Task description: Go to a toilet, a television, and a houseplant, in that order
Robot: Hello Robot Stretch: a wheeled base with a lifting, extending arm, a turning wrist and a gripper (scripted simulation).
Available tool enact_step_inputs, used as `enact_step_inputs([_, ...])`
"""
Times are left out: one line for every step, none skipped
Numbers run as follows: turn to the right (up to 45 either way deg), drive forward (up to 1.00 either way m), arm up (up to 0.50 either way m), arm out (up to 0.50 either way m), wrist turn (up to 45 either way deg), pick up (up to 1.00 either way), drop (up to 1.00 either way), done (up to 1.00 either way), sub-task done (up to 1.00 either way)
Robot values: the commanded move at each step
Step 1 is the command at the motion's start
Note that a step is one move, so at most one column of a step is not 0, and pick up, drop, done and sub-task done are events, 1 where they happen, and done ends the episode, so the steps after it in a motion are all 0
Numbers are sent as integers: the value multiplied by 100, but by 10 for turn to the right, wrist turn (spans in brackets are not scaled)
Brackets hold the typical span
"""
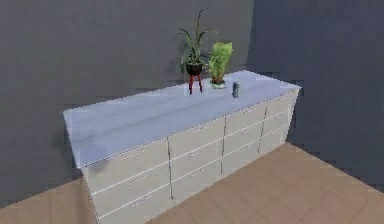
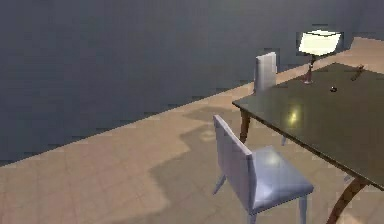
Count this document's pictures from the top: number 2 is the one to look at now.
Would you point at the grey chair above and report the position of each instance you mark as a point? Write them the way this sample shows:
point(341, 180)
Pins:
point(265, 71)
point(263, 180)

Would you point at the dark green table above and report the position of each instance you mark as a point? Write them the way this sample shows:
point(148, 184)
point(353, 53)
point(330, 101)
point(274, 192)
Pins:
point(333, 126)

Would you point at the small black round object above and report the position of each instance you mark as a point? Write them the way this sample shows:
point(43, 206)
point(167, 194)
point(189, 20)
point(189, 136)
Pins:
point(333, 89)

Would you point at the white shade table lamp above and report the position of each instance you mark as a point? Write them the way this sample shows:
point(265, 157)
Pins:
point(319, 42)

